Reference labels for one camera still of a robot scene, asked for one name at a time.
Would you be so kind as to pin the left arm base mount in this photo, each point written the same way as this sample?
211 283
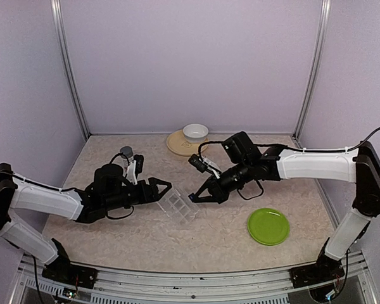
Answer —
64 271

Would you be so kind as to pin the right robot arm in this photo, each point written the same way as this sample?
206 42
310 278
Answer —
359 165

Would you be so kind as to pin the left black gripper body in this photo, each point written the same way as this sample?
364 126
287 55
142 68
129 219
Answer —
142 197

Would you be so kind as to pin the green round plate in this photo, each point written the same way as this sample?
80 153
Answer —
268 226

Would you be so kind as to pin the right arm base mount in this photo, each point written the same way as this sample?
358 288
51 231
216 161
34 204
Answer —
322 270

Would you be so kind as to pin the beige round plate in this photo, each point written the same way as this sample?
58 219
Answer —
177 144

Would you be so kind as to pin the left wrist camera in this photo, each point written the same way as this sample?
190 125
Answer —
135 168

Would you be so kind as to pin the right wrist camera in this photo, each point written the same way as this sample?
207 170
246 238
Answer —
203 164

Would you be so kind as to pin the aluminium frame post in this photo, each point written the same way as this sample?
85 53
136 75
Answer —
314 69
67 66

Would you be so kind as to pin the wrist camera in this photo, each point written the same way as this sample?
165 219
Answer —
135 168
203 164

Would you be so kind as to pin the right aluminium frame post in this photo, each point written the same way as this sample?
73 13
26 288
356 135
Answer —
314 69

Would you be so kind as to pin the white ceramic bowl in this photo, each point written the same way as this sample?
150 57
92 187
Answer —
195 133

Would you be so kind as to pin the clear plastic pill organizer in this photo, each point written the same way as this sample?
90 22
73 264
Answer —
177 206

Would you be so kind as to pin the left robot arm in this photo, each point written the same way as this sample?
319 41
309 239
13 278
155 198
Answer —
110 190

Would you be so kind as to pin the front aluminium rail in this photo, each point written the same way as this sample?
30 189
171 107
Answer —
113 285

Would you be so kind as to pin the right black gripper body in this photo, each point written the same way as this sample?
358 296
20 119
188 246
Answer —
223 192

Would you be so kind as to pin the orange pill bottle grey cap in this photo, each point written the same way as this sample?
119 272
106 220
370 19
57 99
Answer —
127 156

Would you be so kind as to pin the left aluminium frame post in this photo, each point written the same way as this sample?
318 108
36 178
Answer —
67 66

